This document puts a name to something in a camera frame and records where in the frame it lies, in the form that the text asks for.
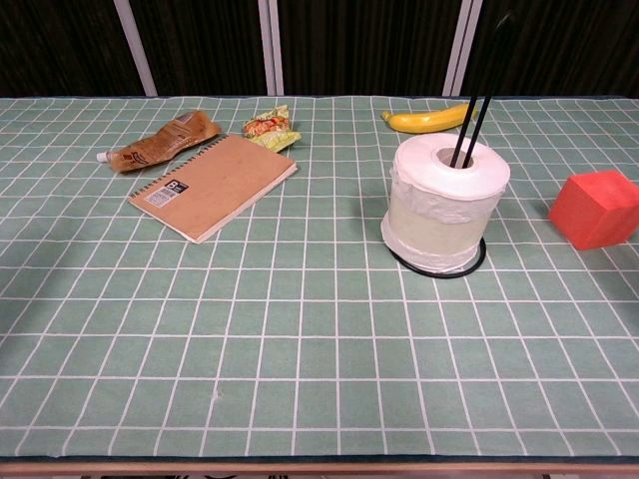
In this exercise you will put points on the brown sauce pouch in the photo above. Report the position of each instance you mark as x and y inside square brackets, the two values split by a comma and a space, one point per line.
[165, 142]

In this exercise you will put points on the green snack packet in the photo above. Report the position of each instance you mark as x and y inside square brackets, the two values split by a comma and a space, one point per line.
[267, 127]

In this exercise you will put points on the green grid tablecloth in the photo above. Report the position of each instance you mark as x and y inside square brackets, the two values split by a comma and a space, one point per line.
[299, 324]

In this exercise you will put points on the white toilet paper roll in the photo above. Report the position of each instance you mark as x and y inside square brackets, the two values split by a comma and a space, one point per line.
[439, 219]

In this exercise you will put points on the brown spiral notebook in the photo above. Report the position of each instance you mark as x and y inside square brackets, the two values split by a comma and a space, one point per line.
[214, 184]

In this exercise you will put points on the red foam cube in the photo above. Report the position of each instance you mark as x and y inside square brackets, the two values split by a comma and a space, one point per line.
[594, 209]

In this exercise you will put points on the dark folding screen white frame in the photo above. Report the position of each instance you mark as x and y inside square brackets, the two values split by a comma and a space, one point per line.
[349, 45]

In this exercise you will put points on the yellow banana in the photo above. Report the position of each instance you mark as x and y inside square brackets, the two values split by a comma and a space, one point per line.
[424, 122]

